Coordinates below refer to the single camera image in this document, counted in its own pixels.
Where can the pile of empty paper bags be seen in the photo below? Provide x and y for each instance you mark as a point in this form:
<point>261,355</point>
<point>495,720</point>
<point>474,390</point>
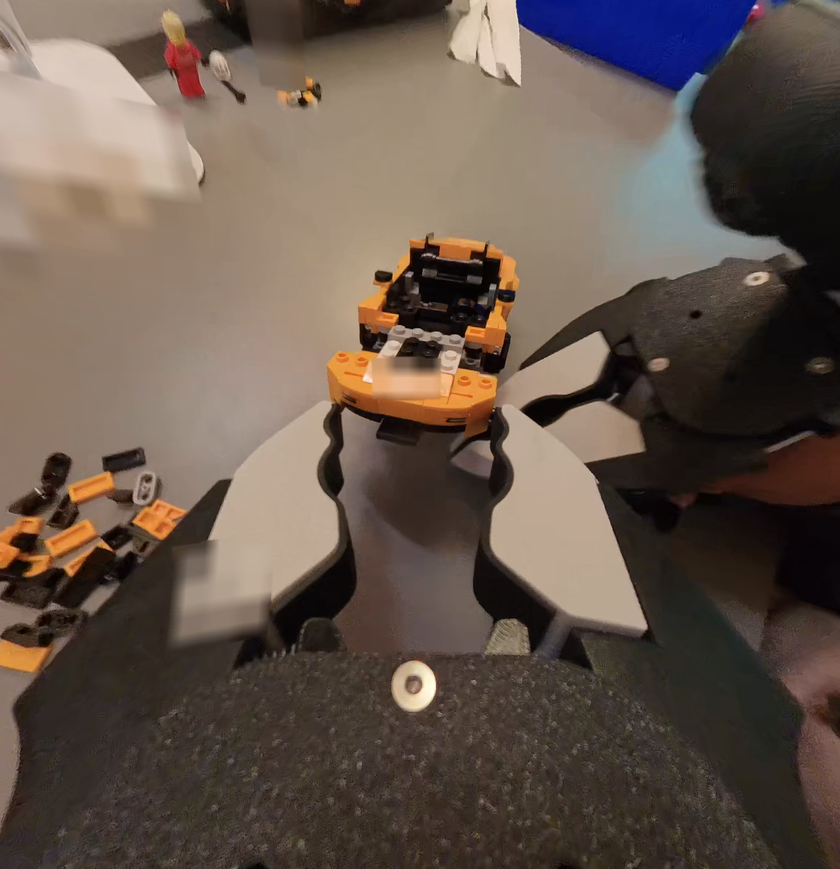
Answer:
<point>485,41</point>

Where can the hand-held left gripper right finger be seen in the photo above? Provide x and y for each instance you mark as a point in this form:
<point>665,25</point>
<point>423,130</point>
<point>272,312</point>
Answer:
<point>563,543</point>

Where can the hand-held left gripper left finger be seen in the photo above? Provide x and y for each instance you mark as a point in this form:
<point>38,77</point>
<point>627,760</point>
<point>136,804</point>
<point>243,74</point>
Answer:
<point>277,509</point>

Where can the person's right hand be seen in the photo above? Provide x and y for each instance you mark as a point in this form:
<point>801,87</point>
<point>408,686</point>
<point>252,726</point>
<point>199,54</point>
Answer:
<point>800,475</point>

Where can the red lego minifigure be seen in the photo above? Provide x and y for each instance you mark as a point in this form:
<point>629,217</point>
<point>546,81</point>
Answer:
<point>185,61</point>

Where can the orange lego car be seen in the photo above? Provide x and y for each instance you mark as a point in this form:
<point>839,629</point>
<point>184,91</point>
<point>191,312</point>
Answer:
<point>440,292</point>

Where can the pile of small lego pieces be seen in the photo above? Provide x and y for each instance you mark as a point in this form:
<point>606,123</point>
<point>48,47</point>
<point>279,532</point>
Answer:
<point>80,543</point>

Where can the large blue storage bin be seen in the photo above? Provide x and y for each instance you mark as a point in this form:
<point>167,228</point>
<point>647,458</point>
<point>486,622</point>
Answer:
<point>637,34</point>

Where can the black lego set box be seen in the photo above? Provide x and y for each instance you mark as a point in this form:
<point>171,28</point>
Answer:
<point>230,14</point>

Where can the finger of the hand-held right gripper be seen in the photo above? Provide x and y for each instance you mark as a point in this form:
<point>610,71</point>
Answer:
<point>597,435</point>
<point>569,370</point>

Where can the pink shirt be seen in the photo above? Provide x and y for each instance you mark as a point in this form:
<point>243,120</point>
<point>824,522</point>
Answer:
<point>814,679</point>

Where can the small black lego piece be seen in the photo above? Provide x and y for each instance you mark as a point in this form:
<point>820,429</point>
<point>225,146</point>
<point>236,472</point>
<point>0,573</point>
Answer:
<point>226,75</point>

